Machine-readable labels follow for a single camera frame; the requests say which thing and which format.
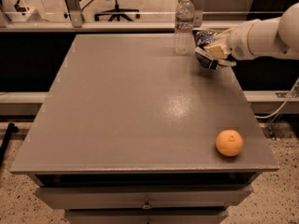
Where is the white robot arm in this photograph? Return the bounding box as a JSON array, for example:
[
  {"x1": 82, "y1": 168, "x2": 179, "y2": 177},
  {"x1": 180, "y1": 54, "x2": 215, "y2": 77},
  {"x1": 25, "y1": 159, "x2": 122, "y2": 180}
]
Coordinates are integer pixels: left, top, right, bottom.
[{"x1": 204, "y1": 3, "x2": 299, "y2": 61}]

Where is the metal frame post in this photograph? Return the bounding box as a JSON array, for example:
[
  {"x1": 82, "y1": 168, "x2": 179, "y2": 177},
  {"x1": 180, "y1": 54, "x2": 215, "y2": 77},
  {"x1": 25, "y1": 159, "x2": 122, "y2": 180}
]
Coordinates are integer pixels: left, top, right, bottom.
[{"x1": 66, "y1": 0, "x2": 83, "y2": 28}]

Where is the orange fruit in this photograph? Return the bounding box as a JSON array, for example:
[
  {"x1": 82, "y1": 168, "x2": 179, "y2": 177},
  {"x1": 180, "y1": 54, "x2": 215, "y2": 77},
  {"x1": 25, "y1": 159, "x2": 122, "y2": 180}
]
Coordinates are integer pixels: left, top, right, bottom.
[{"x1": 215, "y1": 130, "x2": 243, "y2": 157}]

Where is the grey cabinet drawer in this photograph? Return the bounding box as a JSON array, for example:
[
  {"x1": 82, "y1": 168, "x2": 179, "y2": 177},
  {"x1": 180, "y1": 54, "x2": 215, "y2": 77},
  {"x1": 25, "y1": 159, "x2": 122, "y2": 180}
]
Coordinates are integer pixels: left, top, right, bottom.
[
  {"x1": 36, "y1": 185, "x2": 253, "y2": 210},
  {"x1": 65, "y1": 209, "x2": 228, "y2": 224}
]

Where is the clear plastic water bottle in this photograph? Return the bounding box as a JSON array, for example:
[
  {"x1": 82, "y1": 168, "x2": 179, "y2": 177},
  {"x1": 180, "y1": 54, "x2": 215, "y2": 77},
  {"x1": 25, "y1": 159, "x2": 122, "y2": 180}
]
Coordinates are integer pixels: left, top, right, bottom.
[{"x1": 175, "y1": 0, "x2": 194, "y2": 55}]

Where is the white box on floor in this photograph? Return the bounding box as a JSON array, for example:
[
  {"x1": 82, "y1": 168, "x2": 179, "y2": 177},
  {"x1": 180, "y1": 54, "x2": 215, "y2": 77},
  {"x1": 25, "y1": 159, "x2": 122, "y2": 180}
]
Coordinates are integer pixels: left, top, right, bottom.
[{"x1": 6, "y1": 6, "x2": 42, "y2": 22}]

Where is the grey cabinet lower drawer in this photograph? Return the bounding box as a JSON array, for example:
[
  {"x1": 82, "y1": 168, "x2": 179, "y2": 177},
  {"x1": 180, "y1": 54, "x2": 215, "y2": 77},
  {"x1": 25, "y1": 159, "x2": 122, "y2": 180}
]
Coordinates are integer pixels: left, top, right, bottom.
[{"x1": 65, "y1": 209, "x2": 228, "y2": 224}]

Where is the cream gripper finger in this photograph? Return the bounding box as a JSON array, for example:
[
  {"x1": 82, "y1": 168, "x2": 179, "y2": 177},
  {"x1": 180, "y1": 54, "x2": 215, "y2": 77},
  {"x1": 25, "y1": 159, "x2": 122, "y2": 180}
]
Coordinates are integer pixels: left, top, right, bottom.
[
  {"x1": 204, "y1": 43, "x2": 231, "y2": 59},
  {"x1": 215, "y1": 28, "x2": 235, "y2": 40}
]

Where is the black pole on floor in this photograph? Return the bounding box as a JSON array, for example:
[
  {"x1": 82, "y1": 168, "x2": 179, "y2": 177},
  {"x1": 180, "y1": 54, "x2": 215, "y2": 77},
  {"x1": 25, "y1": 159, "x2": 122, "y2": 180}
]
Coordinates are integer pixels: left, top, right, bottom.
[{"x1": 0, "y1": 123, "x2": 19, "y2": 165}]

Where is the blue potato chip bag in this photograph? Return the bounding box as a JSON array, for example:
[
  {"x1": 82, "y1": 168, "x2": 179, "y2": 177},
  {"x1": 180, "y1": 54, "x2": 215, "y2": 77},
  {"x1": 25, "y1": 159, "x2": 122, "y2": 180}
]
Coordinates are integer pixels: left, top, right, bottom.
[{"x1": 194, "y1": 30, "x2": 237, "y2": 71}]

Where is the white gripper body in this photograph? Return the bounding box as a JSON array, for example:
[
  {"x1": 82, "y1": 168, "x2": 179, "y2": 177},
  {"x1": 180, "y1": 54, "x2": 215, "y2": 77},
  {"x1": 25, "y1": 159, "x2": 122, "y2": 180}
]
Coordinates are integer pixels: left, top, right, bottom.
[{"x1": 227, "y1": 20, "x2": 258, "y2": 61}]

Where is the white cable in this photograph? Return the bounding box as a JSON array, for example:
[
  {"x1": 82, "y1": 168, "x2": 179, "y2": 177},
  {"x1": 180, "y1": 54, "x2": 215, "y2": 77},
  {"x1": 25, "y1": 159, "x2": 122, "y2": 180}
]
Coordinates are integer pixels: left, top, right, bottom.
[{"x1": 254, "y1": 77, "x2": 299, "y2": 119}]

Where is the grey cabinet upper drawer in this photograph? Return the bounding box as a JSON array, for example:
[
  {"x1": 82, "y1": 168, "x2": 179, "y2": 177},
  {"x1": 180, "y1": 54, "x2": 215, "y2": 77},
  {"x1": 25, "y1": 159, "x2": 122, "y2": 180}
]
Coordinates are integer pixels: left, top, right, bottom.
[{"x1": 36, "y1": 185, "x2": 253, "y2": 210}]

